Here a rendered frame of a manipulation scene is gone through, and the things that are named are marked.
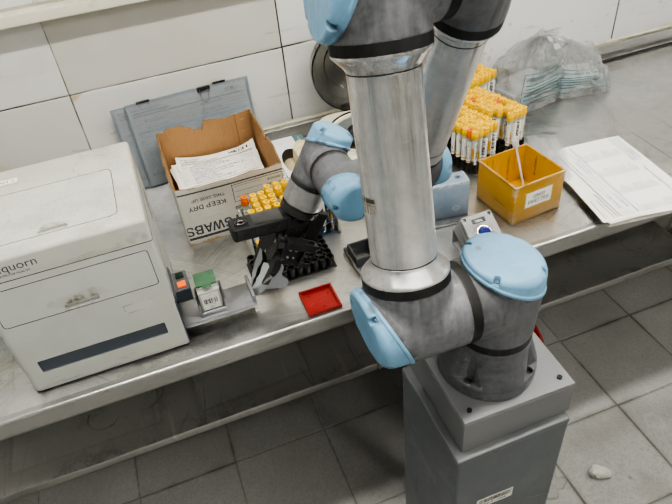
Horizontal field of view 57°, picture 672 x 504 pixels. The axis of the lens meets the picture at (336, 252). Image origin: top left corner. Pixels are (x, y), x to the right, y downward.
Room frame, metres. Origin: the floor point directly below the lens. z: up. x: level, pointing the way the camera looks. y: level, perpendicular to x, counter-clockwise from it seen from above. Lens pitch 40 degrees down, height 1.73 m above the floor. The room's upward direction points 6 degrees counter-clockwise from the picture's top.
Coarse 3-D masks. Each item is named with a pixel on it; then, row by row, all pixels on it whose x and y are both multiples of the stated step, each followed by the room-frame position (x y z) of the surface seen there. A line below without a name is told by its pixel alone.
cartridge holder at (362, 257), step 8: (360, 240) 0.99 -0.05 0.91; (344, 248) 1.00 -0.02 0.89; (352, 248) 0.98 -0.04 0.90; (360, 248) 0.99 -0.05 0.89; (368, 248) 0.99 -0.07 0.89; (352, 256) 0.96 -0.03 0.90; (360, 256) 0.97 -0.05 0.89; (368, 256) 0.94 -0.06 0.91; (352, 264) 0.95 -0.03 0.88; (360, 264) 0.93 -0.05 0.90; (360, 272) 0.92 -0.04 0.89
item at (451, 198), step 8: (456, 176) 1.09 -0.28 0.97; (464, 176) 1.09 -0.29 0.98; (440, 184) 1.07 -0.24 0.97; (448, 184) 1.07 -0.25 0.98; (456, 184) 1.07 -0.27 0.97; (464, 184) 1.07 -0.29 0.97; (440, 192) 1.06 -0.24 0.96; (448, 192) 1.07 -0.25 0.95; (456, 192) 1.07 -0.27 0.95; (464, 192) 1.07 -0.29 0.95; (440, 200) 1.06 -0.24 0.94; (448, 200) 1.07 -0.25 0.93; (456, 200) 1.07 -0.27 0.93; (464, 200) 1.07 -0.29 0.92; (440, 208) 1.06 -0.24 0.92; (448, 208) 1.07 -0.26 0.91; (456, 208) 1.07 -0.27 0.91; (464, 208) 1.07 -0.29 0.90; (440, 216) 1.06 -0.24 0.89; (448, 216) 1.07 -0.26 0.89; (456, 216) 1.07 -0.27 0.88; (464, 216) 1.07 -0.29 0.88; (440, 224) 1.05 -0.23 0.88; (448, 224) 1.05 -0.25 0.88
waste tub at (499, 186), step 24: (528, 144) 1.19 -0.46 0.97; (480, 168) 1.14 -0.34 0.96; (504, 168) 1.17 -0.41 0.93; (528, 168) 1.17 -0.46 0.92; (552, 168) 1.11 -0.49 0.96; (480, 192) 1.13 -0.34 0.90; (504, 192) 1.06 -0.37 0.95; (528, 192) 1.04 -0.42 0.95; (552, 192) 1.06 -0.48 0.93; (504, 216) 1.05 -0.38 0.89; (528, 216) 1.04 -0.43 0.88
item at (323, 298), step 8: (312, 288) 0.89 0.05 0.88; (320, 288) 0.90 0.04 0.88; (328, 288) 0.89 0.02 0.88; (304, 296) 0.88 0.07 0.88; (312, 296) 0.88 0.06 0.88; (320, 296) 0.87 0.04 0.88; (328, 296) 0.87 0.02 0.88; (336, 296) 0.86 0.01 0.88; (304, 304) 0.85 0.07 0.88; (312, 304) 0.85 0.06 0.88; (320, 304) 0.85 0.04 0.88; (328, 304) 0.85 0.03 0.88; (336, 304) 0.84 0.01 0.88; (312, 312) 0.83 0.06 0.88; (320, 312) 0.83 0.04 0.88
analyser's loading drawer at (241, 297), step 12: (228, 288) 0.89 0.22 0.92; (240, 288) 0.88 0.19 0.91; (252, 288) 0.86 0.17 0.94; (192, 300) 0.86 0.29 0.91; (228, 300) 0.85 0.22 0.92; (240, 300) 0.85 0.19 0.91; (252, 300) 0.84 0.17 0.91; (180, 312) 0.83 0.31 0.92; (192, 312) 0.83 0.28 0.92; (216, 312) 0.82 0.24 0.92; (228, 312) 0.82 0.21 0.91; (192, 324) 0.80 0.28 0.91
